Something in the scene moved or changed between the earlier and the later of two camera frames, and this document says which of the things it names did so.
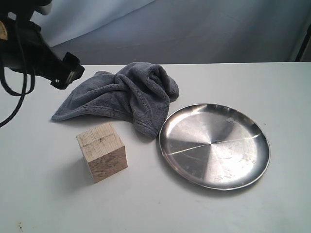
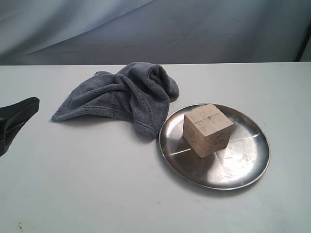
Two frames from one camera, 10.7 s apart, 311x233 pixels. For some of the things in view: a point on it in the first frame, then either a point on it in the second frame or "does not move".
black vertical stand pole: x=307 y=37 does not move
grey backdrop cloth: x=99 y=32 does not move
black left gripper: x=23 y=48 -> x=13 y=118
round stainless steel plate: x=215 y=146 does not move
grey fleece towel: x=140 y=92 does not move
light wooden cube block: x=105 y=152 -> x=207 y=130
